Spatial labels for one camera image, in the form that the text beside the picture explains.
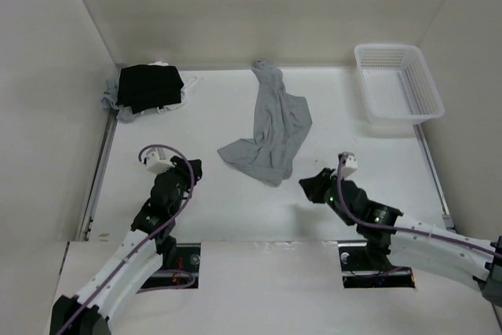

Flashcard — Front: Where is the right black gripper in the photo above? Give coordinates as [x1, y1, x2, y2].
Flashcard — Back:
[299, 167, 355, 225]

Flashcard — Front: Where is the grey tank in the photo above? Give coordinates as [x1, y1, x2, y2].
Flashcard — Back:
[217, 60, 312, 188]
[100, 78, 136, 124]

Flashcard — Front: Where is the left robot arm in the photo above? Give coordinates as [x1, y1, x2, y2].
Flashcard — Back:
[49, 156, 202, 334]

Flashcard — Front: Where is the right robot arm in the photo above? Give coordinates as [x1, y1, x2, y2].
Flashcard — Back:
[299, 169, 501, 306]

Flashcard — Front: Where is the folded white tank top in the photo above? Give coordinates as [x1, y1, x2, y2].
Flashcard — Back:
[144, 61, 198, 113]

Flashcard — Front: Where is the folded black tank top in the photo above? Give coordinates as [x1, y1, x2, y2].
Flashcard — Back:
[116, 64, 184, 114]

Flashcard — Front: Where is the folded grey tank top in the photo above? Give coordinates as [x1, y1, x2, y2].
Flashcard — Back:
[100, 78, 136, 124]

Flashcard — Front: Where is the white plastic basket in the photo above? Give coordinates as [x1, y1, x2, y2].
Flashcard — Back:
[354, 43, 445, 126]

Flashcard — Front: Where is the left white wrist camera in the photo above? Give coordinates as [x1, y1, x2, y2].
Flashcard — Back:
[143, 147, 173, 175]

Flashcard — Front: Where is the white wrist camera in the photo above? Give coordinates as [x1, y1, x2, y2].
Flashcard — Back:
[338, 151, 358, 179]
[143, 147, 173, 175]

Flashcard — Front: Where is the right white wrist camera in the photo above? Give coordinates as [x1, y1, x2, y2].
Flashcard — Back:
[338, 151, 358, 179]

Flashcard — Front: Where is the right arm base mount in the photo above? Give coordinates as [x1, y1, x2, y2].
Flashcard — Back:
[337, 235, 415, 289]

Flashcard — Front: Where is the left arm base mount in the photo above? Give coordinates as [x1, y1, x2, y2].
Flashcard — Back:
[139, 243, 202, 293]

